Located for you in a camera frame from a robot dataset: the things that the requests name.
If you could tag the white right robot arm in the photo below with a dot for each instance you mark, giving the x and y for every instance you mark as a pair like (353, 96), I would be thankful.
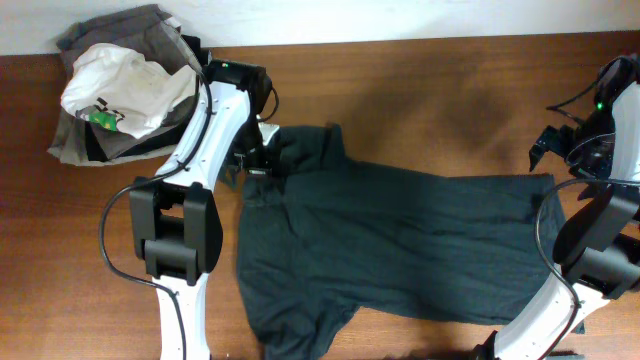
(593, 262)

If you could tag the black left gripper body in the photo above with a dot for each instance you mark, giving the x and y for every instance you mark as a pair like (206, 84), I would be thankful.
(248, 163)

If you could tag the dark green t-shirt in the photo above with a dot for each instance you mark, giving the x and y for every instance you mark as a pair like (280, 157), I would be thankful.
(330, 235)

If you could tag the white printed t-shirt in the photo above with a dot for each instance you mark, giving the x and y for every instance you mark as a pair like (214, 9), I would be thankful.
(119, 90)

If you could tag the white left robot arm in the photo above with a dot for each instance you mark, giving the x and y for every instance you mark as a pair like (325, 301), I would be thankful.
(177, 231)

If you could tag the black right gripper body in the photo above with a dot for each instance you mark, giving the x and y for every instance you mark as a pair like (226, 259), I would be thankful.
(552, 142)

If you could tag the dark grey folded garment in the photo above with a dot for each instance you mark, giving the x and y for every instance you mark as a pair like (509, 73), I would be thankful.
(108, 28)

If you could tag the light grey folded garment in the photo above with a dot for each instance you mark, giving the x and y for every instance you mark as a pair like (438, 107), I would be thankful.
(76, 143)

